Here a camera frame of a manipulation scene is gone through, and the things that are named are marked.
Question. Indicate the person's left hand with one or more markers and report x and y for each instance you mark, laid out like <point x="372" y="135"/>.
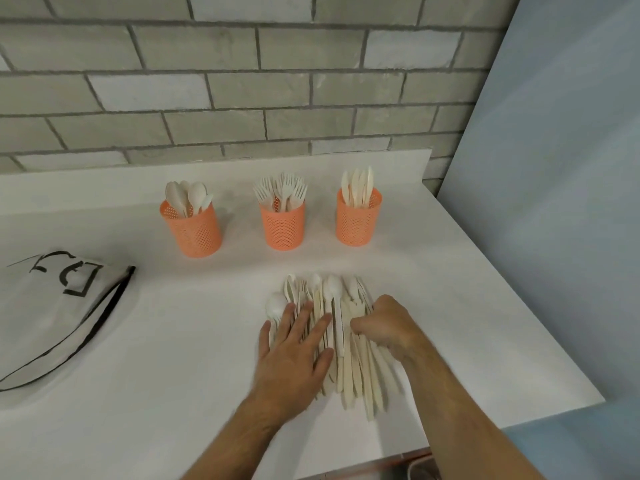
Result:
<point x="285" y="369"/>

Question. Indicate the white cloth bag black trim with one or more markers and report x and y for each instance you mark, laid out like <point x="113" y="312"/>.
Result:
<point x="45" y="314"/>

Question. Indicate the orange mesh cup with spoons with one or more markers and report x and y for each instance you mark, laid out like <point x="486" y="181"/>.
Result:
<point x="195" y="234"/>

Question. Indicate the person's left little finger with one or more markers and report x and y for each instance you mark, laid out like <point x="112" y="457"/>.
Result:
<point x="264" y="340"/>

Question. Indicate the person's left thumb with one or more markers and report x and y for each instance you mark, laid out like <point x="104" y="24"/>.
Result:
<point x="325" y="362"/>

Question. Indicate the white plastic spoon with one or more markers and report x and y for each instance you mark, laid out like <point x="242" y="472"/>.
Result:
<point x="206" y="201"/>
<point x="174" y="195"/>
<point x="196" y="192"/>

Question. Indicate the person's right fingers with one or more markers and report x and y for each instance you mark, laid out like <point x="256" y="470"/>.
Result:
<point x="372" y="322"/>

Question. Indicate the grey plastic bin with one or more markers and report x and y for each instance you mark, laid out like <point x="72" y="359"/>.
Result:
<point x="422" y="468"/>

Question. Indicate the pile of white plastic cutlery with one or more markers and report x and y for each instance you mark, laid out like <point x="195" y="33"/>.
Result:
<point x="345" y="359"/>

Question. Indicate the orange mesh cup with knives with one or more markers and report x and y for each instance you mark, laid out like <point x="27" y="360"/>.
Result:
<point x="356" y="224"/>

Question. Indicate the person's right forearm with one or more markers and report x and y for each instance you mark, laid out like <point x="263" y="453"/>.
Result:
<point x="460" y="419"/>

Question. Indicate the bunch of white plastic forks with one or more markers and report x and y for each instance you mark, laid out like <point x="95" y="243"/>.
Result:
<point x="281" y="190"/>

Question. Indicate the orange mesh cup with forks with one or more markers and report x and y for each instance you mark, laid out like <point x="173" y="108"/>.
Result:
<point x="283" y="229"/>

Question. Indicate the person's left forearm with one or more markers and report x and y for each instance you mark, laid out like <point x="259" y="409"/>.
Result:
<point x="235" y="444"/>

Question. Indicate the person's left middle finger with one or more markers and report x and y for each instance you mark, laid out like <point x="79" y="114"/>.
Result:
<point x="302" y="318"/>

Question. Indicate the person's right hand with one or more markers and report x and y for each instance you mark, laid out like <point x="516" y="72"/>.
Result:
<point x="395" y="327"/>

